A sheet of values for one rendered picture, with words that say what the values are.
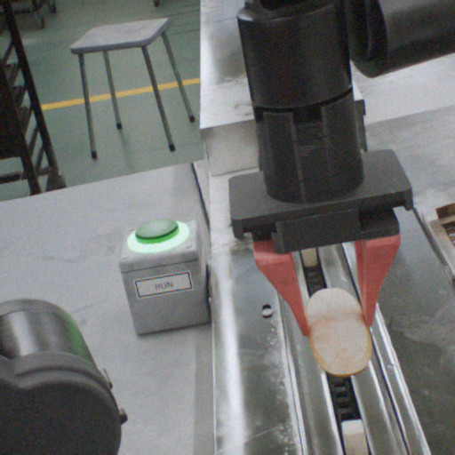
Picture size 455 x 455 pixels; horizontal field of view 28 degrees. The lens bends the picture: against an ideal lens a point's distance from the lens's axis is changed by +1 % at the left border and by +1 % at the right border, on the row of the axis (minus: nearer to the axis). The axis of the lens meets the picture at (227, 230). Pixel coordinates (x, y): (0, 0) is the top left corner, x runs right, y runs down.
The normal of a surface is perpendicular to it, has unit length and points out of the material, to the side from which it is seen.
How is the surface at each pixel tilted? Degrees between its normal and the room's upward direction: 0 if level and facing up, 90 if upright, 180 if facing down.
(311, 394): 0
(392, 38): 97
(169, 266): 90
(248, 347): 0
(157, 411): 0
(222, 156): 90
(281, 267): 111
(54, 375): 18
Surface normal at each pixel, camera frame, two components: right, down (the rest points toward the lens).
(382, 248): 0.08, 0.72
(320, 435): -0.18, -0.89
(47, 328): 0.33, -0.92
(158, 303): 0.03, 0.43
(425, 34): 0.37, 0.54
